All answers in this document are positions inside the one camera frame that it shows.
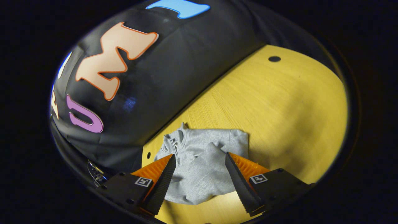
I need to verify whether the grey zip-neck sweater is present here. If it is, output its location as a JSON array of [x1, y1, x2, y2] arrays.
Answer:
[[154, 122, 249, 206]]

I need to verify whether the shiny metal object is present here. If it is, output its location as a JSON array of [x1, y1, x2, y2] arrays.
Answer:
[[87, 160, 108, 188]]

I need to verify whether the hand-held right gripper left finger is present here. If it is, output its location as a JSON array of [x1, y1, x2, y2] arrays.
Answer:
[[104, 153, 177, 216]]

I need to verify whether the black backdrop cloth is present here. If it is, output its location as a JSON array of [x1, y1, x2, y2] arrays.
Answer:
[[50, 0, 339, 187]]

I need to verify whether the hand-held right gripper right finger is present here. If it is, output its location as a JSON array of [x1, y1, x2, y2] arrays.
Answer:
[[225, 152, 314, 217]]

